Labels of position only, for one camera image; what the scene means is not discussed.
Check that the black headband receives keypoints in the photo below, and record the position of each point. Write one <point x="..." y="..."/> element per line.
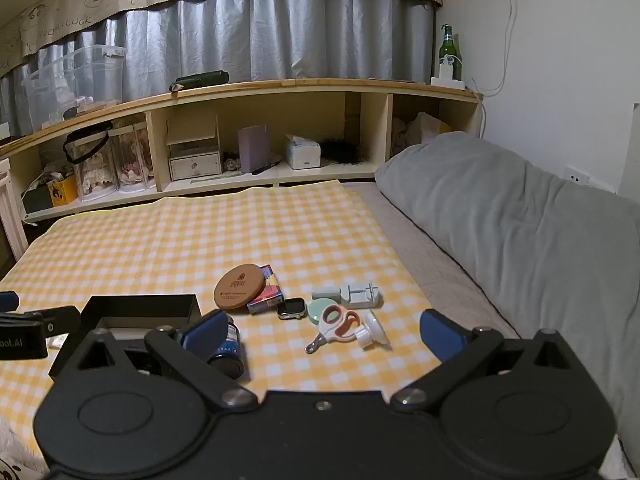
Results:
<point x="70" y="152"/>

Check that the white fluffy cloth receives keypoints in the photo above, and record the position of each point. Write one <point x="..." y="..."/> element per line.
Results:
<point x="15" y="445"/>

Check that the dark green folded umbrella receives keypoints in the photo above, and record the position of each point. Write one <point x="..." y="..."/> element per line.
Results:
<point x="200" y="80"/>

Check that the round cork coaster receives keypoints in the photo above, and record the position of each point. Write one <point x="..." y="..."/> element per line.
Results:
<point x="239" y="287"/>

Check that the wooden headboard shelf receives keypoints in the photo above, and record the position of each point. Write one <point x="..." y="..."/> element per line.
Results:
<point x="300" y="91"/>

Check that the silver grey curtain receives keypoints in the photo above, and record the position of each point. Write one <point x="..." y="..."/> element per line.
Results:
<point x="280" y="35"/>

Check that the white tissue box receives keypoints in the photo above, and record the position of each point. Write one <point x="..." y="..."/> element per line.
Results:
<point x="302" y="152"/>

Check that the white wall socket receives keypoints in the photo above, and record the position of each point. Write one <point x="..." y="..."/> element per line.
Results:
<point x="576" y="176"/>

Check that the small pale green block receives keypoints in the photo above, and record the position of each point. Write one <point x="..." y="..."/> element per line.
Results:
<point x="326" y="293"/>

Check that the white cabinet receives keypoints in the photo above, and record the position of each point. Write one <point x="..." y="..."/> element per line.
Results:
<point x="11" y="210"/>

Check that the dark blue jar silver lid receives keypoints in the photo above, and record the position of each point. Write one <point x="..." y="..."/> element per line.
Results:
<point x="231" y="352"/>

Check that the grey mattress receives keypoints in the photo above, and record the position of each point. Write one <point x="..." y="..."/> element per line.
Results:
<point x="450" y="280"/>

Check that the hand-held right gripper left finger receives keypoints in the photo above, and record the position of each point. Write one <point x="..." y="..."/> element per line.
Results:
<point x="205" y="334"/>

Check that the colourful card box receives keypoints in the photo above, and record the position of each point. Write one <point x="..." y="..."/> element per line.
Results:
<point x="269" y="290"/>

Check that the black pen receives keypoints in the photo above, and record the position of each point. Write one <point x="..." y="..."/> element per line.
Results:
<point x="266" y="166"/>

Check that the purple cup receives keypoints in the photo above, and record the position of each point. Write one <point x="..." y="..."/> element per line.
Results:
<point x="254" y="149"/>

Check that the white plastic bottle cap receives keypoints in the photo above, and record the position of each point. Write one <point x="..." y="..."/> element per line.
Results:
<point x="374" y="331"/>

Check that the clear plastic storage box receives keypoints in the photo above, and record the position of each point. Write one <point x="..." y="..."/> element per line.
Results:
<point x="75" y="85"/>

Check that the grey pillow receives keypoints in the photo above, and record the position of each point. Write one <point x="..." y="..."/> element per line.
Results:
<point x="515" y="230"/>

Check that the flat white box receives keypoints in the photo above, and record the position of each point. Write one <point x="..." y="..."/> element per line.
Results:
<point x="447" y="82"/>

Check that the white small drawer box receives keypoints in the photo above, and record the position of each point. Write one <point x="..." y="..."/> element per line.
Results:
<point x="194" y="152"/>

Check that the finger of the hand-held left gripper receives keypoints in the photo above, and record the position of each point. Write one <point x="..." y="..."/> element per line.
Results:
<point x="61" y="319"/>
<point x="7" y="301"/>

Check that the cream crumpled cloth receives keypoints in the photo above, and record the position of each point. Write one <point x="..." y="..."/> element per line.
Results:
<point x="420" y="132"/>

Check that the small white paper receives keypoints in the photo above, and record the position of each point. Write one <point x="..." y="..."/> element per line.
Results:
<point x="55" y="342"/>

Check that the clear jar of seashells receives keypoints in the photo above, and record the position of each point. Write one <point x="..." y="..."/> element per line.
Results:
<point x="134" y="160"/>
<point x="95" y="175"/>

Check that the black cardboard box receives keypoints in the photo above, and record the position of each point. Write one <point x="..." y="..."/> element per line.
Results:
<point x="145" y="305"/>

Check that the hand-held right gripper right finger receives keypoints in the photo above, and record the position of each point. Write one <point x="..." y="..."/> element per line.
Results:
<point x="440" y="340"/>

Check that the white orange small scissors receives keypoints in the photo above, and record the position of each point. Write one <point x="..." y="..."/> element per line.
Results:
<point x="334" y="327"/>

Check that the black feather duster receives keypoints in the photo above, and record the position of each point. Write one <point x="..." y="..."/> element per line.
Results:
<point x="345" y="151"/>

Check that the green glass bottle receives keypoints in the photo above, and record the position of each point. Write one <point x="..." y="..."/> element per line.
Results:
<point x="450" y="52"/>

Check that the yellow checkered mat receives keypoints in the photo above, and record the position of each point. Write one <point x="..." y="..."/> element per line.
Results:
<point x="175" y="245"/>

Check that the dark green box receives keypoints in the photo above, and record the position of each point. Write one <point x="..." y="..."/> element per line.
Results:
<point x="37" y="201"/>

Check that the mint green round case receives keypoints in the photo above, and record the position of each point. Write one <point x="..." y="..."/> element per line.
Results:
<point x="316" y="310"/>

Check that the yellow box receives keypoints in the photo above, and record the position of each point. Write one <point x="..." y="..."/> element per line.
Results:
<point x="64" y="191"/>

